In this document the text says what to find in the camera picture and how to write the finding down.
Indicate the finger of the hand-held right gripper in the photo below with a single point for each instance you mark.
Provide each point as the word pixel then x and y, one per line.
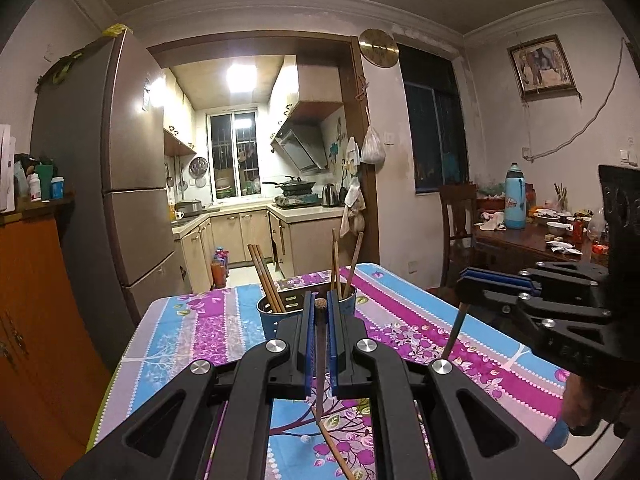
pixel 500 276
pixel 480 292

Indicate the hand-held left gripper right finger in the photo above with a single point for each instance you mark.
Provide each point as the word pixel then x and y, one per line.
pixel 334 360

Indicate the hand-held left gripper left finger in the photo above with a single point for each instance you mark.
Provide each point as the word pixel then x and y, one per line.
pixel 308 360

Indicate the dark wooden chopstick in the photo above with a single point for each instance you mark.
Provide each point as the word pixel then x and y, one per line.
pixel 454 332
pixel 320 340
pixel 354 262

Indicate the slotted utensil holder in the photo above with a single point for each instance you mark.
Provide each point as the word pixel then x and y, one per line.
pixel 272 322

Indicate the person's right forearm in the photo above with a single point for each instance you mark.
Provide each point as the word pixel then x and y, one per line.
pixel 582 405

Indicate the wooden chair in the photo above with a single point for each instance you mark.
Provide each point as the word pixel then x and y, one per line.
pixel 457 230

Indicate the white bowl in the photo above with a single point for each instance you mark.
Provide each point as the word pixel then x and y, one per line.
pixel 557 227

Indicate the blue thermos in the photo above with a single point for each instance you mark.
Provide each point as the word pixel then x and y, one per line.
pixel 515 197

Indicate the brown wooden chopstick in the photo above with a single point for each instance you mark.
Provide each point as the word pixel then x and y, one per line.
pixel 260 280
pixel 266 280
pixel 272 280

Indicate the floral striped tablecloth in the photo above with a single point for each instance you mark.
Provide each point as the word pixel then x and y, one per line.
pixel 210 330

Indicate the beige corner counter cabinet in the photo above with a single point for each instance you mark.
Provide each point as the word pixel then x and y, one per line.
pixel 305 240

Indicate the orange bottle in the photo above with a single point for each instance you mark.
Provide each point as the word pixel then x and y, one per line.
pixel 218 275

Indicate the hanging beige cloth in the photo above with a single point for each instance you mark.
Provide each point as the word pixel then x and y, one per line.
pixel 352 205

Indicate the beige sink counter cabinet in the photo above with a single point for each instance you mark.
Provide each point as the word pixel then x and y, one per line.
pixel 192 255

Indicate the gas stove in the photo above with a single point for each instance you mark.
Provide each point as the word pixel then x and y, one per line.
pixel 295 200

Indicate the framed elephant picture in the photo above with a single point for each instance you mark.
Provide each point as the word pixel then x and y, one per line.
pixel 542 66

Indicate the steel electric kettle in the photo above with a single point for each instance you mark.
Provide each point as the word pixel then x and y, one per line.
pixel 329 195

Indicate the dark room window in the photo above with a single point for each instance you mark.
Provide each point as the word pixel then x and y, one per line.
pixel 432 125

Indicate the black wok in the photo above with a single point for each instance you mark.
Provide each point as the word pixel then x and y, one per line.
pixel 292 183

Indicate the hanging white plastic bag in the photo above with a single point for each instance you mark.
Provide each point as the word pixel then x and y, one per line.
pixel 372 147

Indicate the hanging white cloth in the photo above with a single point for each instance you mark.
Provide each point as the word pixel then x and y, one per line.
pixel 352 152

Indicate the grey cooking pot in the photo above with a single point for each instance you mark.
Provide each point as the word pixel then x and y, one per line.
pixel 189 207

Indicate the steel range hood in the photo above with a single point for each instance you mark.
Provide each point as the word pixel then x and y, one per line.
pixel 300 145

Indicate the kitchen window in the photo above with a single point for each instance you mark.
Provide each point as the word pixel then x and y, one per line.
pixel 232 155

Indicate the brown refrigerator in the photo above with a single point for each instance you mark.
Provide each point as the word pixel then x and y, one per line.
pixel 135 160

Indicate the orange wooden cabinet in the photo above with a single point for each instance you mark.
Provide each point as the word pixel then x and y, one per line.
pixel 35 335

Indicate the square ceiling light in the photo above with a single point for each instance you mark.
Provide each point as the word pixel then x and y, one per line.
pixel 240 75

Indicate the blue and white jar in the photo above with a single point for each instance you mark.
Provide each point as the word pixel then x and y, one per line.
pixel 57 187

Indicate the green box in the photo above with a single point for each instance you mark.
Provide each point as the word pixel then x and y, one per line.
pixel 46 180

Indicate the white bottle red label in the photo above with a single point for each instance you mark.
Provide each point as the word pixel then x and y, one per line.
pixel 34 187

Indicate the gold wall clock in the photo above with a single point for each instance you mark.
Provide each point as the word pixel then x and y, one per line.
pixel 378 49

